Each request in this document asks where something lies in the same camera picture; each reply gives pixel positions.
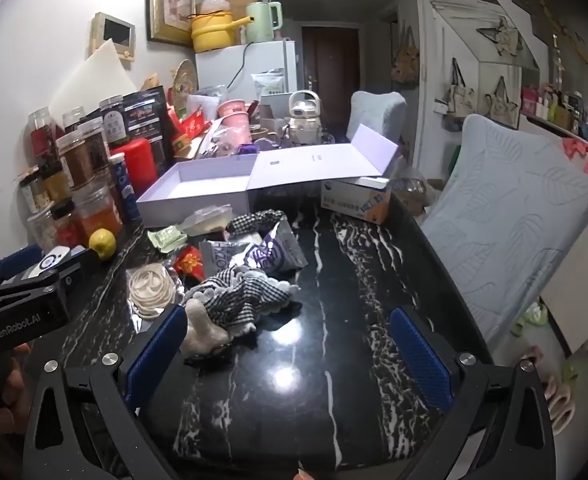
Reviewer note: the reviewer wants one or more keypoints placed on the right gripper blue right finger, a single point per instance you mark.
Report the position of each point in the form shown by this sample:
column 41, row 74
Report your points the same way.
column 427, row 356

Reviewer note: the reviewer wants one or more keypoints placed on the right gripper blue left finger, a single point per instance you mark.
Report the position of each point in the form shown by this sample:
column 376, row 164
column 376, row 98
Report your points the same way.
column 149, row 355

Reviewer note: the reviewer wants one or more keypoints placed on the clear bag of rubber bands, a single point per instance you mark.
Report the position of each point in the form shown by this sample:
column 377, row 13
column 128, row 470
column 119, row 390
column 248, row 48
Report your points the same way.
column 151, row 289

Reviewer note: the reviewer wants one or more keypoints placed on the red gold snack packet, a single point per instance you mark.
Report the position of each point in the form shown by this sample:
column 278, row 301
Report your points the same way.
column 189, row 263

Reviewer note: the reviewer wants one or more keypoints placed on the checkered plush doll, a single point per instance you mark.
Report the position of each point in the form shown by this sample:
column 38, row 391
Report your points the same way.
column 229, row 305

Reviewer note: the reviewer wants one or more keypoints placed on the light green tea packet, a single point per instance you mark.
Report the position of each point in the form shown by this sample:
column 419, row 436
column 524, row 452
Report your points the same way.
column 167, row 240

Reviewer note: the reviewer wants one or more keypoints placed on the clear zip bag white contents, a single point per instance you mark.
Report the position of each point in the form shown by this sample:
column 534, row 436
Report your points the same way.
column 207, row 220

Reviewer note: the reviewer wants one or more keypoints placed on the silver purple snack bag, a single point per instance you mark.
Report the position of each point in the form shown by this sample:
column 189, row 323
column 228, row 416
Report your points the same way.
column 276, row 254

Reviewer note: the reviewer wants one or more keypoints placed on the black white checkered scrunchie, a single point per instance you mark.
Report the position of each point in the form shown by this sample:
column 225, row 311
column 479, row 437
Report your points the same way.
column 257, row 222

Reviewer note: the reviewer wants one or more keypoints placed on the person left hand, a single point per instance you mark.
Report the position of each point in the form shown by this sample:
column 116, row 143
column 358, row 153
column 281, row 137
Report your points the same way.
column 15, row 400

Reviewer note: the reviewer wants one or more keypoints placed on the white blue small device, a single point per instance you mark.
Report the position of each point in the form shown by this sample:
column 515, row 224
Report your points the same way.
column 50, row 261

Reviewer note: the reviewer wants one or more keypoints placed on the yellow lemon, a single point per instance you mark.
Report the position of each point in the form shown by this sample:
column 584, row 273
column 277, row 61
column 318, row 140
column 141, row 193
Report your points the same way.
column 104, row 243

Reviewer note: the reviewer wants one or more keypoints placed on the blue tablet tube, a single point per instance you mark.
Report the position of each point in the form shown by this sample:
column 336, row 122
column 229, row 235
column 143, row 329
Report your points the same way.
column 124, row 186

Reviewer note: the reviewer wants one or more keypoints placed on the orange filled plastic jar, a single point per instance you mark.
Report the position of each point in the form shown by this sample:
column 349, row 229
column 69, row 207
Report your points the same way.
column 96, row 209

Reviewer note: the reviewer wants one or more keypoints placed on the white open gift box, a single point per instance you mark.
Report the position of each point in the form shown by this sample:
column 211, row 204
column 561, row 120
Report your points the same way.
column 190, row 186

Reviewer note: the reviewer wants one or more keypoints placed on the red cylindrical canister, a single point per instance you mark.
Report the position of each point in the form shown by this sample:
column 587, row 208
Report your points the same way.
column 140, row 164

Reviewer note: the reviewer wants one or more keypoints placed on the brown filled spice jar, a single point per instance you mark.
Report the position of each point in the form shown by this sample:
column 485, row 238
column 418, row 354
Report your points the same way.
column 75, row 159

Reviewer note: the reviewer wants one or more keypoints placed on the white blue medicine box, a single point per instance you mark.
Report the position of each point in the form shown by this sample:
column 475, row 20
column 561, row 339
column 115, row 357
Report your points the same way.
column 365, row 198

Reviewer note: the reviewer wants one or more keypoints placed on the red bag of dates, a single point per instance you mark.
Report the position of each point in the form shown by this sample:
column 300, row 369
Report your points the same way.
column 187, row 128

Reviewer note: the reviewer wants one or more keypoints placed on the pink cup stack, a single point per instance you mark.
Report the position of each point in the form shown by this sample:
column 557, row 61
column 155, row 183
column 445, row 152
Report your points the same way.
column 236, row 122

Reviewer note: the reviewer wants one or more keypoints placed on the black coffee pouch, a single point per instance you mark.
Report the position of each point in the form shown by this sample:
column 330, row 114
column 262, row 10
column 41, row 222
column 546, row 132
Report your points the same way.
column 145, row 114

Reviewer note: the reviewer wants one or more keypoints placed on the dark label plastic jar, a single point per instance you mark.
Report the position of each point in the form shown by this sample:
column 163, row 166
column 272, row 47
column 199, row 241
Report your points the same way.
column 114, row 126

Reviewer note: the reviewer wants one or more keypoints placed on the white robot figurine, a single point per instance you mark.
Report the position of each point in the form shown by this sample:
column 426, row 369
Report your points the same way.
column 304, row 126

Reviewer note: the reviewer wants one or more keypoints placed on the white foam board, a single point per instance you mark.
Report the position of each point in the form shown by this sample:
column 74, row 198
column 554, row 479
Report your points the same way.
column 101, row 76

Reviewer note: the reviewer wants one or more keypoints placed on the white mini fridge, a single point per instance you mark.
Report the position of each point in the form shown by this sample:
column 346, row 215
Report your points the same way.
column 249, row 71

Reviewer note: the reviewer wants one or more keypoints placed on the light blue chair far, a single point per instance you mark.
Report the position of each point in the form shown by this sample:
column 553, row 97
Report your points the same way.
column 383, row 113

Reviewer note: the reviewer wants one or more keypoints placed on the yellow pot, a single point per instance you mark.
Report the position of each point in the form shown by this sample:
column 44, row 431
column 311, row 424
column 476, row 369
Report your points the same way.
column 216, row 30

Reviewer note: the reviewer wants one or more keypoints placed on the brown hanging tote bag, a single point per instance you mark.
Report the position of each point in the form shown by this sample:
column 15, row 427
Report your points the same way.
column 406, row 67

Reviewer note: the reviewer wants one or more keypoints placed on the green electric kettle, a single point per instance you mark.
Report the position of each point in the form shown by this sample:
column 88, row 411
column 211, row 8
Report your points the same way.
column 267, row 18

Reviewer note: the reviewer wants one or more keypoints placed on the gold framed picture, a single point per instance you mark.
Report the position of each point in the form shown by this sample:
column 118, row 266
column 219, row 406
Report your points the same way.
column 169, row 21

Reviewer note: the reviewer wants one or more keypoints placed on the wooden framed wall monitor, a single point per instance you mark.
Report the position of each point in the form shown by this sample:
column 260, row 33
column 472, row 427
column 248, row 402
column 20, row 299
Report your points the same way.
column 105, row 28

